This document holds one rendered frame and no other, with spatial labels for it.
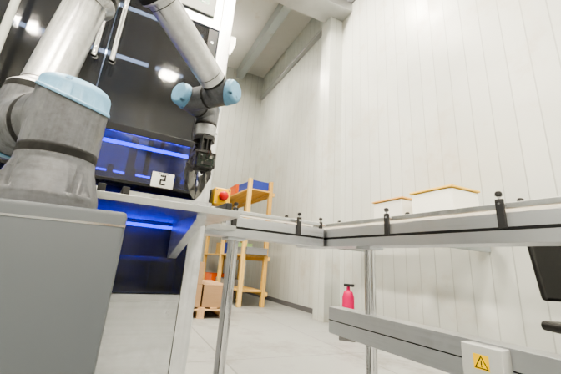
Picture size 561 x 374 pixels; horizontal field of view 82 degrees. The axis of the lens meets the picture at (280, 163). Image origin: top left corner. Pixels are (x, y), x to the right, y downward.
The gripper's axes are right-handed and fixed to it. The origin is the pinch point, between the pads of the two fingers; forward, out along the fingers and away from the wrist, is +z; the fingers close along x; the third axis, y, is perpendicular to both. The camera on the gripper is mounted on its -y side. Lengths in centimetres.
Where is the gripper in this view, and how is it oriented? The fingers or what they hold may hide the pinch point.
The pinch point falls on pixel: (194, 195)
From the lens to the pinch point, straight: 111.6
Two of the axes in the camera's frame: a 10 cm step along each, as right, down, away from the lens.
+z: -0.7, 9.5, -3.0
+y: 5.0, -2.3, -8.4
